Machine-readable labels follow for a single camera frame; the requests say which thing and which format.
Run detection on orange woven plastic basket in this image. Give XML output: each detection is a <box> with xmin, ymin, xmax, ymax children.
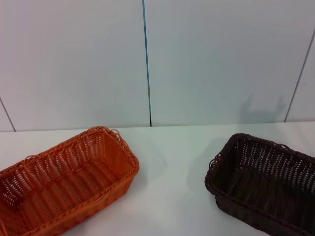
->
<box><xmin>0</xmin><ymin>126</ymin><xmax>140</xmax><ymax>236</ymax></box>

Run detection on dark brown woven basket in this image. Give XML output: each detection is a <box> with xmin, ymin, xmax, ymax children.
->
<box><xmin>204</xmin><ymin>133</ymin><xmax>315</xmax><ymax>236</ymax></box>

